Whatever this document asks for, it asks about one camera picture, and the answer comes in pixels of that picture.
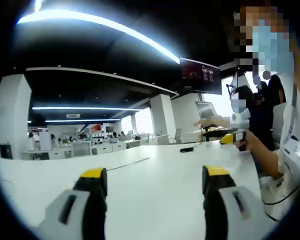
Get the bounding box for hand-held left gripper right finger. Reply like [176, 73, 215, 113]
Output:
[201, 164, 269, 240]

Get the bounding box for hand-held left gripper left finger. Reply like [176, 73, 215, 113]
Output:
[37, 167, 108, 240]

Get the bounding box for white desk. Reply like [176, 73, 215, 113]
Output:
[0, 139, 266, 240]

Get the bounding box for person's right hand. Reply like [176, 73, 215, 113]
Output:
[235, 131, 258, 153]

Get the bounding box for desktop monitor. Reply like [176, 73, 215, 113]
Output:
[195, 101, 217, 120]

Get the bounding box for hanging dark screen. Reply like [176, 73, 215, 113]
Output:
[179, 57, 223, 96]

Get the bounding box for white chest device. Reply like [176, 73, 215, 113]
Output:
[281, 136, 300, 177]

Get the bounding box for row of white office desks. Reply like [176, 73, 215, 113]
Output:
[21, 134, 175, 161]

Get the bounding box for tall white appliance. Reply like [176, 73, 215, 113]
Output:
[38, 131, 53, 151]

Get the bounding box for black box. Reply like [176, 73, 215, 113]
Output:
[0, 143, 14, 160]

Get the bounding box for straight ceiling light strip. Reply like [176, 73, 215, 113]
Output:
[44, 119, 122, 123]
[31, 106, 141, 111]

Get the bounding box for long curved ceiling light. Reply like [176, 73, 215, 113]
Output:
[16, 9, 181, 64]

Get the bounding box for black chest device cable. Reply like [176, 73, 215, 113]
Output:
[262, 179, 300, 206]

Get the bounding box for grey neck strap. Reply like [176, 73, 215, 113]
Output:
[290, 82, 298, 151]

